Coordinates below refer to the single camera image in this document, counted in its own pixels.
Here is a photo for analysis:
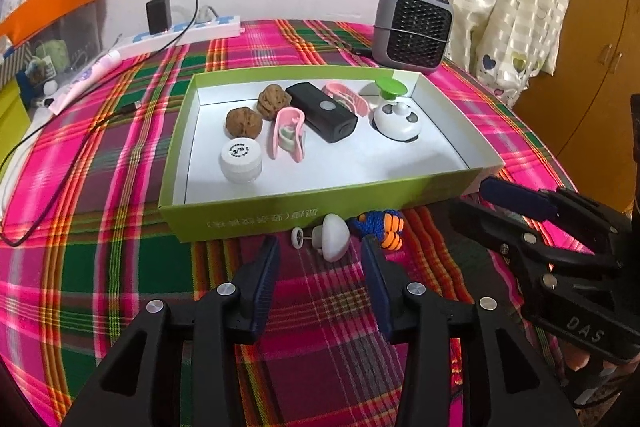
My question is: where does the green and white cardboard box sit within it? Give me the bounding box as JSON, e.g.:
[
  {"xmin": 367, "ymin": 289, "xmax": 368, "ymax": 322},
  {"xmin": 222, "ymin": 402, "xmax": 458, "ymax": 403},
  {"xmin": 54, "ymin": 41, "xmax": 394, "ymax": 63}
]
[{"xmin": 159, "ymin": 66, "xmax": 506, "ymax": 244}]

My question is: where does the white mushroom-shaped knob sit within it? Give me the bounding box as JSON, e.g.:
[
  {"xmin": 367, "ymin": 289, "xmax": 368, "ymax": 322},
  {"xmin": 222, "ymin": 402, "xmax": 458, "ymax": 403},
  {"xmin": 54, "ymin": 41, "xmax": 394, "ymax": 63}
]
[{"xmin": 291, "ymin": 213, "xmax": 349, "ymax": 263}]

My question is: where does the grey space heater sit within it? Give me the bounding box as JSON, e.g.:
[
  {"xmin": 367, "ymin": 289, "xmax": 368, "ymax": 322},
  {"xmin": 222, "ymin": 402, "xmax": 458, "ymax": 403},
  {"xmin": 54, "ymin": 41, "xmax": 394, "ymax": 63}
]
[{"xmin": 372, "ymin": 0, "xmax": 455, "ymax": 70}]

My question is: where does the green top white stand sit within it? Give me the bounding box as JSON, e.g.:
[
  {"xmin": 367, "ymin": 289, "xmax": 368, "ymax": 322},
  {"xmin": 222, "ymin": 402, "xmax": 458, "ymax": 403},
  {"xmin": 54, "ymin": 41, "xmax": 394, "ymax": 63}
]
[{"xmin": 375, "ymin": 77, "xmax": 408, "ymax": 105}]

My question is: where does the brown walnut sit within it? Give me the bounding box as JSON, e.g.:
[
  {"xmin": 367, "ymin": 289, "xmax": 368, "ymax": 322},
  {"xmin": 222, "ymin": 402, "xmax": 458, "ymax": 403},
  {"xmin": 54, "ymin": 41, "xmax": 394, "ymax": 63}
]
[
  {"xmin": 225, "ymin": 107, "xmax": 263, "ymax": 141},
  {"xmin": 257, "ymin": 84, "xmax": 292, "ymax": 120}
]

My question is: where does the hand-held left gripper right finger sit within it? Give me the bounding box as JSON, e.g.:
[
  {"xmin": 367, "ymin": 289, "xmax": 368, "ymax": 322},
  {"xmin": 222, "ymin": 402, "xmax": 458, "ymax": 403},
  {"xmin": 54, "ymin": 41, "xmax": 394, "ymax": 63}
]
[{"xmin": 361, "ymin": 237, "xmax": 581, "ymax": 427}]

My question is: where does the blue orange knitted toy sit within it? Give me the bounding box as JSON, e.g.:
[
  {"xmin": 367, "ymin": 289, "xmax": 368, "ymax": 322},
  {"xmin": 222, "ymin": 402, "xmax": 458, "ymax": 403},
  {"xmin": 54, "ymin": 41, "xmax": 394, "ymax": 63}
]
[{"xmin": 350, "ymin": 210, "xmax": 405, "ymax": 253}]

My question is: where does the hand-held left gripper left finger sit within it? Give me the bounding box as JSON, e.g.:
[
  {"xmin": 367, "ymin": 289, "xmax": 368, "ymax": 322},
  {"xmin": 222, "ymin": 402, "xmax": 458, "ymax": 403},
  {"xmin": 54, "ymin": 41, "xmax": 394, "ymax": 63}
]
[{"xmin": 60, "ymin": 235, "xmax": 281, "ymax": 427}]

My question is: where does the black charger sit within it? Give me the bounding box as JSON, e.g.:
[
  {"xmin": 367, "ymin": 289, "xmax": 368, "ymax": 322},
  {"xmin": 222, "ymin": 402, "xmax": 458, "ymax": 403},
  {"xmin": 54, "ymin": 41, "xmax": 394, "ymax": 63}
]
[{"xmin": 146, "ymin": 0, "xmax": 173, "ymax": 35}]

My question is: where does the white panda toy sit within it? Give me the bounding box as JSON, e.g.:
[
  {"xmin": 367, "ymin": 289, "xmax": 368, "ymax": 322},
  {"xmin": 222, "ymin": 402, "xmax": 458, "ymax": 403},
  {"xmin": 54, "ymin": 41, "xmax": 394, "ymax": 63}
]
[{"xmin": 372, "ymin": 102, "xmax": 426, "ymax": 142}]

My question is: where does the black bike light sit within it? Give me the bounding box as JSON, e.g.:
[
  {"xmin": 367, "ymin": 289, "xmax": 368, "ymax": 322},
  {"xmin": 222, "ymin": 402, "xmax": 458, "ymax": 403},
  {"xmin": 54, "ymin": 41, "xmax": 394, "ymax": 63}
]
[{"xmin": 286, "ymin": 83, "xmax": 359, "ymax": 144}]

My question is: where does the grey striped box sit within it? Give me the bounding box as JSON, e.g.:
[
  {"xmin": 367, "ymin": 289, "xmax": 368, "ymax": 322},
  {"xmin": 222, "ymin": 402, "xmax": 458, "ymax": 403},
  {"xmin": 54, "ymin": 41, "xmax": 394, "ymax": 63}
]
[{"xmin": 0, "ymin": 46, "xmax": 32, "ymax": 85}]

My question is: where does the person's right hand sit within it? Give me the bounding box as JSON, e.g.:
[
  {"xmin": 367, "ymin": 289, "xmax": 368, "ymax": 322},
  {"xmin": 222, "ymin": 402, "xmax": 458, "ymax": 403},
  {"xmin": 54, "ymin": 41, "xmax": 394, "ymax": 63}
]
[{"xmin": 572, "ymin": 347, "xmax": 636, "ymax": 375}]

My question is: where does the black cable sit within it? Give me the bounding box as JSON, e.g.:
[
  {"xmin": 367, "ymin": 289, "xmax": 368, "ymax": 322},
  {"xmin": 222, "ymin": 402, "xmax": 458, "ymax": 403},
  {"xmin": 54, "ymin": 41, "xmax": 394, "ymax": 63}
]
[{"xmin": 0, "ymin": 0, "xmax": 200, "ymax": 248}]

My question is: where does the wooden wardrobe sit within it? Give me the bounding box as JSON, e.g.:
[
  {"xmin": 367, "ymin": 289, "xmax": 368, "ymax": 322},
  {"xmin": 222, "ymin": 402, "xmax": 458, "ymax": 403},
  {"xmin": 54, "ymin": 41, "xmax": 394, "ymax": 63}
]
[{"xmin": 515, "ymin": 0, "xmax": 640, "ymax": 218}]

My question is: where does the white round jar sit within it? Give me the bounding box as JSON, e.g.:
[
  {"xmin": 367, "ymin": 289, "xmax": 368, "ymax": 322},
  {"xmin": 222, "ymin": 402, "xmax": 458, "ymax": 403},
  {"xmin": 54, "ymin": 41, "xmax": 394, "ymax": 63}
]
[{"xmin": 218, "ymin": 139, "xmax": 263, "ymax": 184}]

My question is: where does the yellow-green box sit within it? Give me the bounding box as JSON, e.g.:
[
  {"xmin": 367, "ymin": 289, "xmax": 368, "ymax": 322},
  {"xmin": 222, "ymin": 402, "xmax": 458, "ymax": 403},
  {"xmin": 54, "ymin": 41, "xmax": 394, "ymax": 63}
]
[{"xmin": 0, "ymin": 83, "xmax": 31, "ymax": 158}]

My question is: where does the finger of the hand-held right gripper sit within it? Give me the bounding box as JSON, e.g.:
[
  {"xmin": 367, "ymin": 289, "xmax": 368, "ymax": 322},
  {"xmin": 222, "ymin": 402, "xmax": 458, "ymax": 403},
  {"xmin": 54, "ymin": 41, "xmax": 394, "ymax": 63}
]
[
  {"xmin": 449, "ymin": 199, "xmax": 618, "ymax": 280},
  {"xmin": 479, "ymin": 177, "xmax": 633, "ymax": 258}
]

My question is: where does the pink green plaid blanket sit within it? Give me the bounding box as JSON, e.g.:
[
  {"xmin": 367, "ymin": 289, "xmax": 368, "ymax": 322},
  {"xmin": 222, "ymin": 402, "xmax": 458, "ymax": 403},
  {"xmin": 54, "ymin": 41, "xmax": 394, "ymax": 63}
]
[{"xmin": 0, "ymin": 19, "xmax": 601, "ymax": 427}]

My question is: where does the pink clip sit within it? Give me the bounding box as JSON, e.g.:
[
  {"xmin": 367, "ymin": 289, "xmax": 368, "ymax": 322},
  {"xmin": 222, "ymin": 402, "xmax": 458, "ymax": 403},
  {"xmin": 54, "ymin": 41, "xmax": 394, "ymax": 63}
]
[
  {"xmin": 266, "ymin": 108, "xmax": 307, "ymax": 162},
  {"xmin": 322, "ymin": 82, "xmax": 372, "ymax": 116}
]

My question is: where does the white power strip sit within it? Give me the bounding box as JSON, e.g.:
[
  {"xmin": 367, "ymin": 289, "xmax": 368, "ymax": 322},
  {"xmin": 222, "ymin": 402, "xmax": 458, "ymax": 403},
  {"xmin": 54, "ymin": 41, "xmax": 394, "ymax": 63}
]
[{"xmin": 117, "ymin": 16, "xmax": 242, "ymax": 56}]

